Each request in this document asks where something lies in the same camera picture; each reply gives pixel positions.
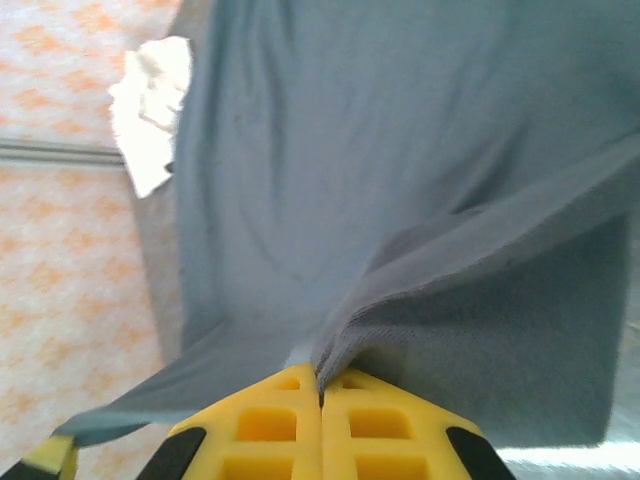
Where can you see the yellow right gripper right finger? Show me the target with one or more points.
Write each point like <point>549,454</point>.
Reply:
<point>380,440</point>

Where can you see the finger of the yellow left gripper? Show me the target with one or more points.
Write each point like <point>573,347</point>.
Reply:
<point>52,457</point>

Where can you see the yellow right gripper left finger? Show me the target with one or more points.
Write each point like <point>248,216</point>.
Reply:
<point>265,440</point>

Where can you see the grey t-shirt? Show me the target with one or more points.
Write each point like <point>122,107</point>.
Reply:
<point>350,150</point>

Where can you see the crumpled white cloth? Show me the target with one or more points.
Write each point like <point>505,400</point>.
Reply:
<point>150,110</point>

